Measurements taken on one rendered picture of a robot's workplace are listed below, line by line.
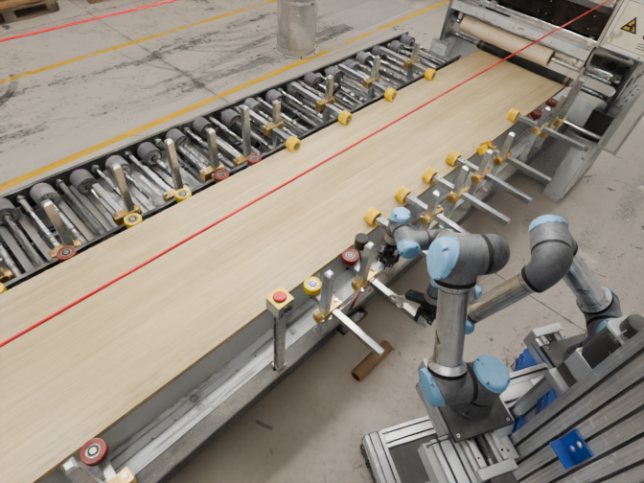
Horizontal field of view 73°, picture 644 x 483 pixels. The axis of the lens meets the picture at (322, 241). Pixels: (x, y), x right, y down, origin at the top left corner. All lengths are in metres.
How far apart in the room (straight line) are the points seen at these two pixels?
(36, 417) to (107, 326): 0.38
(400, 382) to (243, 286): 1.26
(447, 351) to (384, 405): 1.40
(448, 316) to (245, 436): 1.59
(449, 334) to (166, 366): 1.04
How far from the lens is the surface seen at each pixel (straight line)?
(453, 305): 1.27
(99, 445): 1.73
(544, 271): 1.47
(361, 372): 2.67
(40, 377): 1.91
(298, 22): 5.60
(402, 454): 2.41
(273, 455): 2.55
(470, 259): 1.21
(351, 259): 2.03
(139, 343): 1.85
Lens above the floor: 2.46
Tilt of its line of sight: 48 degrees down
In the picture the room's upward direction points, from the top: 7 degrees clockwise
